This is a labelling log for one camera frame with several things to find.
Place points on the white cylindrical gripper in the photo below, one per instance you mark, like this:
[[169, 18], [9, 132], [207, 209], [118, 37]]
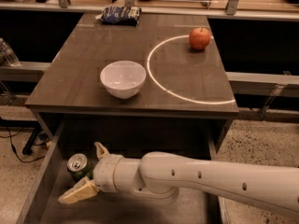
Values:
[[106, 172]]

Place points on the green soda can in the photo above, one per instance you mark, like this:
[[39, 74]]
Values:
[[79, 166]]

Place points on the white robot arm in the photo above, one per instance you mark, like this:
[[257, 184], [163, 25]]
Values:
[[157, 177]]

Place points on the open grey top drawer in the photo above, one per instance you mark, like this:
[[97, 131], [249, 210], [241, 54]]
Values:
[[115, 149]]

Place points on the dark wooden counter cabinet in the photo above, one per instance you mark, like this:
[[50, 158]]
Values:
[[147, 70]]

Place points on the black table leg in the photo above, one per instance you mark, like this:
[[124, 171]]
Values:
[[27, 150]]

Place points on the white ceramic bowl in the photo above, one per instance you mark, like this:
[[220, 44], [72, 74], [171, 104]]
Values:
[[123, 79]]

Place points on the clear plastic water bottle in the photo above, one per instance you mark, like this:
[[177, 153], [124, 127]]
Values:
[[8, 53]]

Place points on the blue chip bag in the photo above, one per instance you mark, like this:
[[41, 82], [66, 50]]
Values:
[[120, 15]]

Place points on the red apple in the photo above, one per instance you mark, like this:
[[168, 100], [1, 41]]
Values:
[[199, 38]]

